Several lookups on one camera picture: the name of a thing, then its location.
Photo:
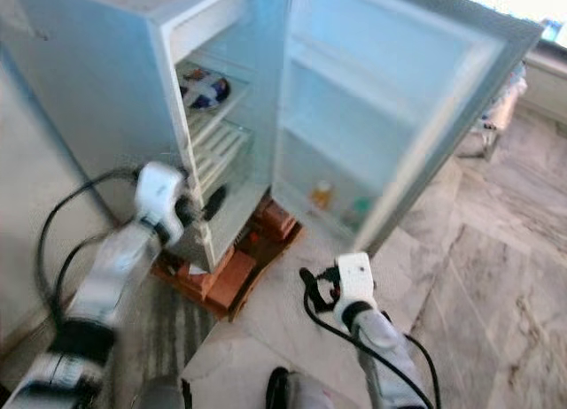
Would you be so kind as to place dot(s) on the orange bottle white cap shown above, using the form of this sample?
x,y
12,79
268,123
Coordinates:
x,y
322,196

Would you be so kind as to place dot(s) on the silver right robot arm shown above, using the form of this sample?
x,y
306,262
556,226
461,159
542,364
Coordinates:
x,y
390,347

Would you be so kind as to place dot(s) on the white fridge shelf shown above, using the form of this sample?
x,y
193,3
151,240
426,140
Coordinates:
x,y
213,119

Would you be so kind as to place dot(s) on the white fridge cabinet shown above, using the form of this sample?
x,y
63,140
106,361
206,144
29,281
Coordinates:
x,y
106,73

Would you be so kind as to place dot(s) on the white fridge door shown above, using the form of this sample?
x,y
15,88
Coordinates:
x,y
381,90

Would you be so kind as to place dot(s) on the white slatted crisper cover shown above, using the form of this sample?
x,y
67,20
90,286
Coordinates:
x,y
220,152

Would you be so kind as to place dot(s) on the brown wooden base board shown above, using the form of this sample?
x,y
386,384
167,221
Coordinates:
x,y
246,301

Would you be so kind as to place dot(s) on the small green bottle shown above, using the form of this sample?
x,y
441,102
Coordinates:
x,y
361,209

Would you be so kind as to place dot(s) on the grey robot right leg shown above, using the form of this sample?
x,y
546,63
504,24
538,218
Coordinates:
x,y
297,393

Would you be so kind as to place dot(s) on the grey robot leg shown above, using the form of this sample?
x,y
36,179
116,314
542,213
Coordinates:
x,y
297,393
159,393

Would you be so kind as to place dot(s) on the blue patterned bowl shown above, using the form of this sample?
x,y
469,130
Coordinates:
x,y
205,90

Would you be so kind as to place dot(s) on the grey robot left leg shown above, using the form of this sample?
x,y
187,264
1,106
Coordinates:
x,y
159,393

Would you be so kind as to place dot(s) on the cloth covered metal stand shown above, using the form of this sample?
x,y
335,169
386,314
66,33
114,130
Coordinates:
x,y
496,117

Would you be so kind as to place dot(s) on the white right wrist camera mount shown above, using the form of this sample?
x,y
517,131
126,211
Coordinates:
x,y
356,281

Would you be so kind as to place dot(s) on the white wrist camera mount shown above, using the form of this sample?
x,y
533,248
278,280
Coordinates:
x,y
159,196
356,281

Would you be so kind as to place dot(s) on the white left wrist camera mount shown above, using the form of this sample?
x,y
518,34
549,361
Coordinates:
x,y
159,196

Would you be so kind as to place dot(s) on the white door shelf rail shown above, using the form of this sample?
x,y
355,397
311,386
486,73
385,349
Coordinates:
x,y
354,77

